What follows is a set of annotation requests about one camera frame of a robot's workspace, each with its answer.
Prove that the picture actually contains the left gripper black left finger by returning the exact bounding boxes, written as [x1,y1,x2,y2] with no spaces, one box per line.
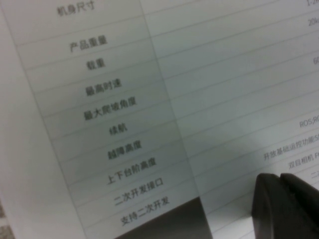
[251,173,310,239]

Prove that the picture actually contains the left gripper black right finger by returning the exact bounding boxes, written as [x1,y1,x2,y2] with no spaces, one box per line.
[280,172,319,239]

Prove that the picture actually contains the robot catalogue book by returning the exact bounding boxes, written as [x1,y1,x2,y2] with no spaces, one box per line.
[0,0,319,239]

